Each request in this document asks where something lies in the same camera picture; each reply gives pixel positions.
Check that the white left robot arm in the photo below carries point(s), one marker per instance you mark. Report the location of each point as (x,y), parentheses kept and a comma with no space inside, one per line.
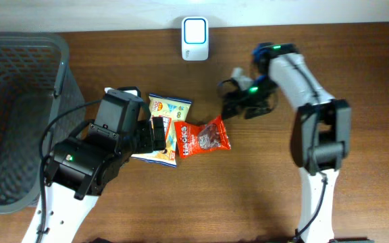
(74,173)

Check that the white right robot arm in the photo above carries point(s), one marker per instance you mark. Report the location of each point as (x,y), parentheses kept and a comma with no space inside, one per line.
(321,132)

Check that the white barcode scanner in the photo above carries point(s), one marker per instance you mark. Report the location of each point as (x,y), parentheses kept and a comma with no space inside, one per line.
(195,38)

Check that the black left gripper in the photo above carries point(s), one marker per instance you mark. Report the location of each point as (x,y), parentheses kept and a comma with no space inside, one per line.
(144,128)

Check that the grey plastic mesh basket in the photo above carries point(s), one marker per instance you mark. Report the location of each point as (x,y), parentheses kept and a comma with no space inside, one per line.
(40,104)

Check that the beige wet wipes pack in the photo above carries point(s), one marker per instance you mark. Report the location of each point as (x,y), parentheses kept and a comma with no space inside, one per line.
(171,109)

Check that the red Hacks candy bag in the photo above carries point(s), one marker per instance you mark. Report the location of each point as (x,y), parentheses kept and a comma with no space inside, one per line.
(193,140)

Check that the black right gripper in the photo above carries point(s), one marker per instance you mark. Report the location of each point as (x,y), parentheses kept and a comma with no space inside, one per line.
(234,97)

